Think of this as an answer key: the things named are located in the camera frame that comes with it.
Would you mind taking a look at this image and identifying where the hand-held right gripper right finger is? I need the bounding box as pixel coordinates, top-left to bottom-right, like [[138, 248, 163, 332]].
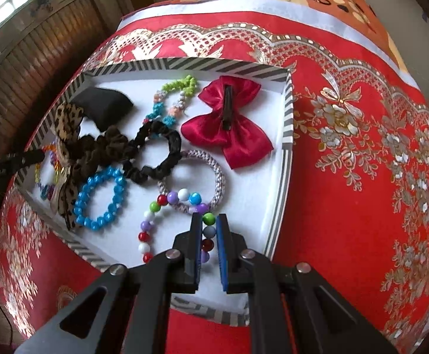
[[215, 213, 399, 354]]

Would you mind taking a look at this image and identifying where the blue bead bracelet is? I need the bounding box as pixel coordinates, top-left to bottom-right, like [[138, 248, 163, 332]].
[[73, 167, 128, 229]]

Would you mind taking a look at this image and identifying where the silver woven hair tie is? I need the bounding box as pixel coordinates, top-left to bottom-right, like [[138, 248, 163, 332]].
[[157, 149, 226, 214]]

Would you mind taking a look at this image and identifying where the black scrunchie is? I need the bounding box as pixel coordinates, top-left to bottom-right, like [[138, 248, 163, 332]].
[[122, 120, 183, 185]]

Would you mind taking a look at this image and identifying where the red satin bow hair clip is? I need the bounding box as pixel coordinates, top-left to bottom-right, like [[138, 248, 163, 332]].
[[180, 76, 274, 170]]

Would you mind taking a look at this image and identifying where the multicolour round bead bracelet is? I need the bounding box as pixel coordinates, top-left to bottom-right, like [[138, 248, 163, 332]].
[[138, 188, 217, 264]]

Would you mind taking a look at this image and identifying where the leopard print scrunchie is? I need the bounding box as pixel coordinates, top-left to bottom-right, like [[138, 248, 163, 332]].
[[50, 102, 136, 229]]

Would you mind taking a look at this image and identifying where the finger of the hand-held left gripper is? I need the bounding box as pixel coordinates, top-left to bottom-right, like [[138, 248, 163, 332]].
[[6, 150, 46, 173]]

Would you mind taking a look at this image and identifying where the striped cardboard box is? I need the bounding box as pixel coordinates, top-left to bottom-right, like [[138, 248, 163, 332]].
[[15, 57, 294, 327]]

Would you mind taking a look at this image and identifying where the rainbow crystal bead bracelet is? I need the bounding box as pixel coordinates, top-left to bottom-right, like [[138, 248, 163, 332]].
[[33, 142, 65, 201]]

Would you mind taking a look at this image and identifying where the white sheet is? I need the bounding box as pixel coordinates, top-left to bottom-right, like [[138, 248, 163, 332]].
[[118, 0, 422, 93]]

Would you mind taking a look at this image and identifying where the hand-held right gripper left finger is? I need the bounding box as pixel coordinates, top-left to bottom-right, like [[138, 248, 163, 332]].
[[13, 212, 204, 354]]

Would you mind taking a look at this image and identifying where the red gold embroidered tablecloth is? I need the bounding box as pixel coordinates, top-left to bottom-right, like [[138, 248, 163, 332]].
[[0, 18, 429, 351]]

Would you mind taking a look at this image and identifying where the black hair band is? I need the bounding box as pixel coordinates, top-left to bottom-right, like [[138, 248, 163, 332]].
[[72, 86, 134, 133]]

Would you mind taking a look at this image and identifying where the wooden slatted panel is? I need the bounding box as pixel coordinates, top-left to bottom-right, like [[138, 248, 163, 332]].
[[0, 0, 123, 163]]

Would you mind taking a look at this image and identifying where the colourful flower bead bracelet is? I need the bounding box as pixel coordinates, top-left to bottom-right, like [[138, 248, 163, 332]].
[[142, 75, 199, 128]]

